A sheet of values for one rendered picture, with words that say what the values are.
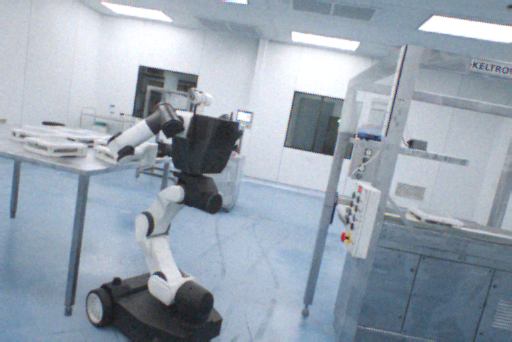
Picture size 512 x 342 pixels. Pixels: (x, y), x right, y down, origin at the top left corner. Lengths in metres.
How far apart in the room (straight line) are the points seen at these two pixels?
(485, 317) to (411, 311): 0.45
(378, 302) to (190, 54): 6.48
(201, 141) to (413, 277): 1.53
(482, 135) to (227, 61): 5.20
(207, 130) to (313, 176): 5.84
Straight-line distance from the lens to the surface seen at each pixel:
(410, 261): 2.43
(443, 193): 8.00
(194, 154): 1.79
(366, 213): 1.36
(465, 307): 2.67
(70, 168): 2.13
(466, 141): 8.04
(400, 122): 1.47
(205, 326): 2.06
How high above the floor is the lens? 1.27
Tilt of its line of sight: 8 degrees down
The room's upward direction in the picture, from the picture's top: 10 degrees clockwise
